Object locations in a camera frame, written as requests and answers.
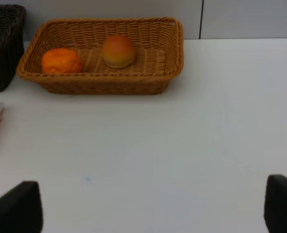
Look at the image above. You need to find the red yellow peach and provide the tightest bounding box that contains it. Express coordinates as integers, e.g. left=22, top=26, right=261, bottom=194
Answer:
left=101, top=34, right=136, bottom=68

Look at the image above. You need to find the dark brown wicker basket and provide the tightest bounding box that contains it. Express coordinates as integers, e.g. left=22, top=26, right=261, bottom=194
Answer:
left=0, top=4, right=26, bottom=92

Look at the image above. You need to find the orange tangerine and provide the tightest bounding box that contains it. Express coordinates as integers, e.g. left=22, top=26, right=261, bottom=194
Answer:
left=41, top=48, right=82, bottom=74

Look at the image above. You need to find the light brown wicker basket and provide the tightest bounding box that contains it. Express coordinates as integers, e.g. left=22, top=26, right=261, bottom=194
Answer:
left=16, top=17, right=184, bottom=95

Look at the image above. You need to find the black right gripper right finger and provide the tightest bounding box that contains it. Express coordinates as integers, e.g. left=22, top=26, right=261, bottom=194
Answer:
left=264, top=174, right=287, bottom=233

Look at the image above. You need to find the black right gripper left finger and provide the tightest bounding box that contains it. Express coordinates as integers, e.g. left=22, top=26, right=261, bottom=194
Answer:
left=0, top=181, right=43, bottom=233

